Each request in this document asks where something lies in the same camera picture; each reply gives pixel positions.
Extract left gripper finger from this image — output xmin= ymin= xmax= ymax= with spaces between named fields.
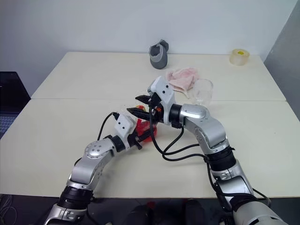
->
xmin=137 ymin=130 xmax=155 ymax=142

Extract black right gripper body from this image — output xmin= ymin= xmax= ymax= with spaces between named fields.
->
xmin=147 ymin=92 xmax=166 ymax=124

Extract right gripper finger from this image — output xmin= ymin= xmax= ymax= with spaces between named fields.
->
xmin=126 ymin=107 xmax=154 ymax=121
xmin=135 ymin=94 xmax=152 ymax=105

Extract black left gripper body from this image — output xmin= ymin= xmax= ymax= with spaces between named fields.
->
xmin=128 ymin=131 xmax=143 ymax=150

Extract clear bottle with red drink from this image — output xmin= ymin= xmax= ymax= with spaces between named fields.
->
xmin=135 ymin=105 xmax=158 ymax=144

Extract clear wine glass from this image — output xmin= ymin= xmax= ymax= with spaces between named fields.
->
xmin=185 ymin=79 xmax=214 ymax=106

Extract grey shoe-shaped holder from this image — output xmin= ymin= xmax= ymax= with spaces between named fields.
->
xmin=149 ymin=39 xmax=170 ymax=70

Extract pink crumpled cloth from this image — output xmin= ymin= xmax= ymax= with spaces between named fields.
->
xmin=165 ymin=67 xmax=200 ymax=92

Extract dark rounded shape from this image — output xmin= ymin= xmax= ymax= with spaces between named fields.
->
xmin=124 ymin=202 xmax=154 ymax=225

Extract clear tape roll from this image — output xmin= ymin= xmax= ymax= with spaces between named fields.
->
xmin=229 ymin=48 xmax=250 ymax=67

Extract black laptop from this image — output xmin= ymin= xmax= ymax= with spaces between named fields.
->
xmin=0 ymin=71 xmax=31 ymax=113

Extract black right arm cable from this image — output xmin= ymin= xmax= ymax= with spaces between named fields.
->
xmin=148 ymin=103 xmax=211 ymax=163

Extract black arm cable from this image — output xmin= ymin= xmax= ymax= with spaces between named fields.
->
xmin=97 ymin=112 xmax=120 ymax=142
xmin=148 ymin=103 xmax=211 ymax=163

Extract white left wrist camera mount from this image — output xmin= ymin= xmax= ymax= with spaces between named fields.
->
xmin=114 ymin=113 xmax=138 ymax=150

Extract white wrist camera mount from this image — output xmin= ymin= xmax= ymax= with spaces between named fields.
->
xmin=147 ymin=76 xmax=176 ymax=124
xmin=114 ymin=113 xmax=138 ymax=150

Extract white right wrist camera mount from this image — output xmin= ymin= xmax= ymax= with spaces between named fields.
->
xmin=147 ymin=76 xmax=176 ymax=124

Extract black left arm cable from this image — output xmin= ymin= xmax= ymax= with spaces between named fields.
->
xmin=97 ymin=112 xmax=120 ymax=142

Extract white loose cables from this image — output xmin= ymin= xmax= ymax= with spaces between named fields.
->
xmin=0 ymin=194 xmax=18 ymax=225

